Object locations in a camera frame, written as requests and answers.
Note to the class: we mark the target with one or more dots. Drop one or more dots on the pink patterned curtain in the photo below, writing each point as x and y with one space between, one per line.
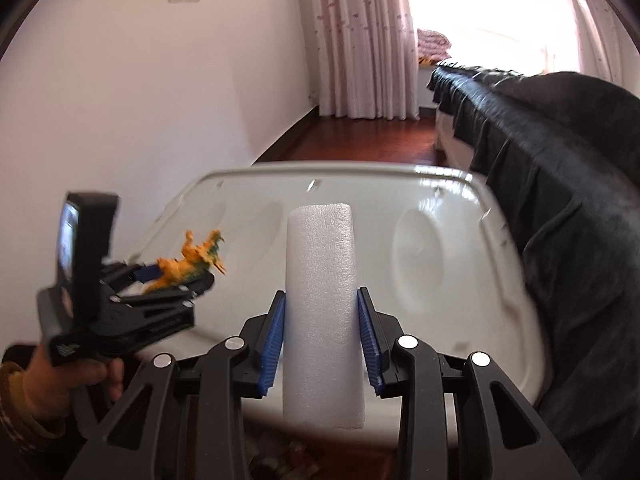
362 57

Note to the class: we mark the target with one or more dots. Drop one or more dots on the white plastic storage box lid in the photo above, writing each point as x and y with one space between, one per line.
431 245

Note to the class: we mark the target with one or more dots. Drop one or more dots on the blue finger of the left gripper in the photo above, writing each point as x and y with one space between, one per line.
120 275
165 290

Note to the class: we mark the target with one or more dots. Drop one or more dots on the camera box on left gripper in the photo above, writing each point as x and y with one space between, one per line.
84 240

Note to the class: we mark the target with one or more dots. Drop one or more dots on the right sheer curtain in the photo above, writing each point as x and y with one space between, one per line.
581 36

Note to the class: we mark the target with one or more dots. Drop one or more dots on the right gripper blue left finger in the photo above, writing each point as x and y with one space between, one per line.
181 419

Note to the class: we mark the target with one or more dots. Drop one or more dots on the orange toy dinosaur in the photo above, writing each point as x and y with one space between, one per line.
195 261

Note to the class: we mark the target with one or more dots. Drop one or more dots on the white foam cylinder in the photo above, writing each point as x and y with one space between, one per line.
322 385

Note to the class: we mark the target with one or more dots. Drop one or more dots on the folded pink quilt stack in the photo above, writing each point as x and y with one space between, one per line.
433 47

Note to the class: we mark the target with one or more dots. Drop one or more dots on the white bed frame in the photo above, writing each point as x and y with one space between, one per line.
458 154

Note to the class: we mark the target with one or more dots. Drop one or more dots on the dark bed blanket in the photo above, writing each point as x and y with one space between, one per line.
560 152

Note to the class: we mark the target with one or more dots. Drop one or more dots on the left hand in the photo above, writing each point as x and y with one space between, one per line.
47 388

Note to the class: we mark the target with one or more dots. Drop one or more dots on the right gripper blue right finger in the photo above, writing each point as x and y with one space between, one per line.
458 416

